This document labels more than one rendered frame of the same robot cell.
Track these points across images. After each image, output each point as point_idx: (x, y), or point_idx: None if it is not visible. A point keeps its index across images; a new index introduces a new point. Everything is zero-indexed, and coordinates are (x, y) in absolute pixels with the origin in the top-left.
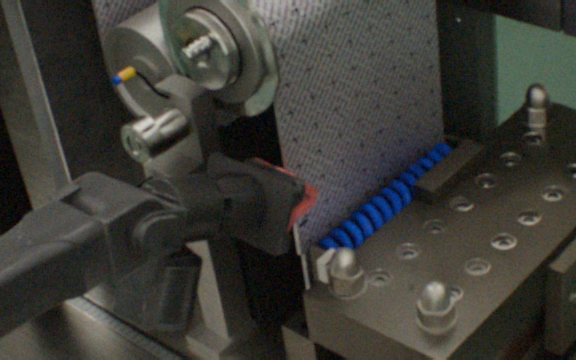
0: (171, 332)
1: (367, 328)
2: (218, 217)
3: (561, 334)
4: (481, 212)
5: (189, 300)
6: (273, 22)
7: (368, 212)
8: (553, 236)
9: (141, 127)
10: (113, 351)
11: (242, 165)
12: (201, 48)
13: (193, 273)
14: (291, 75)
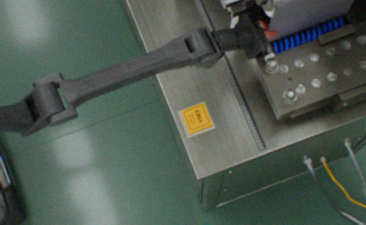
0: (218, 23)
1: (267, 87)
2: (233, 49)
3: (335, 108)
4: (333, 59)
5: (214, 63)
6: (281, 1)
7: (296, 39)
8: (348, 85)
9: None
10: (196, 21)
11: (252, 27)
12: None
13: (218, 59)
14: (282, 11)
